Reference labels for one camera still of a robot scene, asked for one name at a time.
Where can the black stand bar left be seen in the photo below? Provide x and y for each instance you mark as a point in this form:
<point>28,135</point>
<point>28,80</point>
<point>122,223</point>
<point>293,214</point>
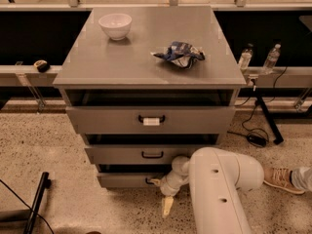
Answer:
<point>44,184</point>

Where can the crumpled blue chip bag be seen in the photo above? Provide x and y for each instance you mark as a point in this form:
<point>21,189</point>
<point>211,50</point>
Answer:
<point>181,54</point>

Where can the clear plastic bottle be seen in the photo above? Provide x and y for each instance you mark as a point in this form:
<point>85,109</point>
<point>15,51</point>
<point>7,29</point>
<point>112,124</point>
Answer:
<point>246,57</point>
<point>272,59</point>

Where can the light trouser leg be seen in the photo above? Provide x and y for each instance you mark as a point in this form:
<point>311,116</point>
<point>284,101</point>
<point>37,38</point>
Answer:
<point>302,178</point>

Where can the grey bottom drawer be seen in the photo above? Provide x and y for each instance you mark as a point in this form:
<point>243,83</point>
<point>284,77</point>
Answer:
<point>127,180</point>

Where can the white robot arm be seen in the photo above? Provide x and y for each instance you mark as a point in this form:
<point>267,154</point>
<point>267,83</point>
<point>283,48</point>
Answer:
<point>214,177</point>

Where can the grey drawer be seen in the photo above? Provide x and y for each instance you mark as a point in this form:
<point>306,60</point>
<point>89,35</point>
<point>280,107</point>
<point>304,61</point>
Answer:
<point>127,180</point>
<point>125,120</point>
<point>138,154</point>

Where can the clear plastic bottle right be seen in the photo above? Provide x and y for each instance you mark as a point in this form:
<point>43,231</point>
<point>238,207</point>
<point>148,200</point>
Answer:
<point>272,59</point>

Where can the grey top drawer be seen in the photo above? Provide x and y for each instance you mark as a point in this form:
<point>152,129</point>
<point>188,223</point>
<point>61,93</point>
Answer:
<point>125,120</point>

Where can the black power adapter with cable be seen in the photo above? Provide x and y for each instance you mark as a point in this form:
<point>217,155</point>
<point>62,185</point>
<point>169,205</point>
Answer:
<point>257,137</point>

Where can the grey middle drawer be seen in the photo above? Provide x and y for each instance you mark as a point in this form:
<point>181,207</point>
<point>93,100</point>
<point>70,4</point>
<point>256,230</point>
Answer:
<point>138,154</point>

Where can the yellow black tape measure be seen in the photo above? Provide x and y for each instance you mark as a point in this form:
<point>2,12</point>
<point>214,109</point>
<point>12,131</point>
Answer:
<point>41,65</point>

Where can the clear plastic bottle left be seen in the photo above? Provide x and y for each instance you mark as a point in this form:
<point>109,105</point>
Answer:
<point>246,57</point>

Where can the grey drawer cabinet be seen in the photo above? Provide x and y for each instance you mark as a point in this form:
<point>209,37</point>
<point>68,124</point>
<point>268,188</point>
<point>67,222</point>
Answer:
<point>101,72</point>

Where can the white bowl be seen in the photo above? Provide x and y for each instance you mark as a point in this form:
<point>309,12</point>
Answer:
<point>116,26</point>

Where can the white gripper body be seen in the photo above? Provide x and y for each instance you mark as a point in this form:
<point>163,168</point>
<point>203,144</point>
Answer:
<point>168,185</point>

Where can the beige sneaker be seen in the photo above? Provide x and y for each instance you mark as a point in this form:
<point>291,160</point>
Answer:
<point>281,179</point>

